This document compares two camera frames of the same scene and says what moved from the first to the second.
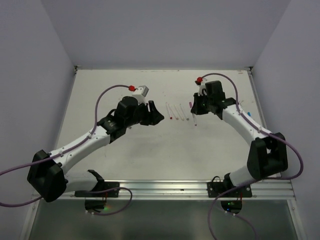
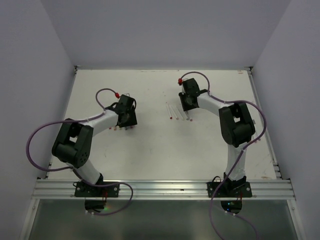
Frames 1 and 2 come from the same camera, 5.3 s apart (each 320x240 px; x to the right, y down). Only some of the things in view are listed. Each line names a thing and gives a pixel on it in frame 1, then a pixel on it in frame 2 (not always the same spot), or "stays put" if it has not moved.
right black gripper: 196,107 → 185,105
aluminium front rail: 177,190 stays put
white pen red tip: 169,111 stays put
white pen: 173,112 stays put
